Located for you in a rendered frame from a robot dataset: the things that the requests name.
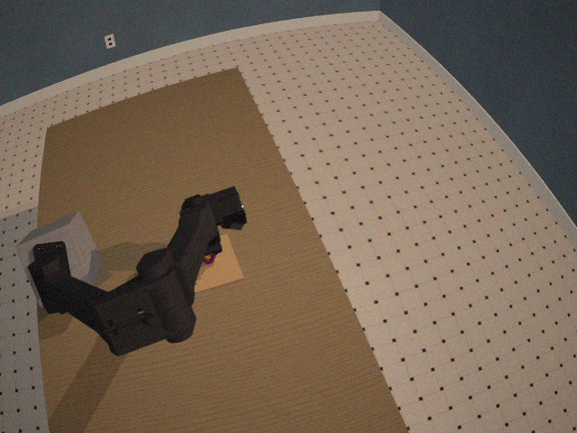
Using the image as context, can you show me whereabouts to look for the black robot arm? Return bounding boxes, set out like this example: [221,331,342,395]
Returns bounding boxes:
[28,187,247,356]

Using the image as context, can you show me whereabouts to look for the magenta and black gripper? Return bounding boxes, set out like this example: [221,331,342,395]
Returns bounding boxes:
[203,242,223,264]

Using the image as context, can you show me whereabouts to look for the orange mat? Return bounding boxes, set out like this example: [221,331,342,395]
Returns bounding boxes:
[195,234,244,293]

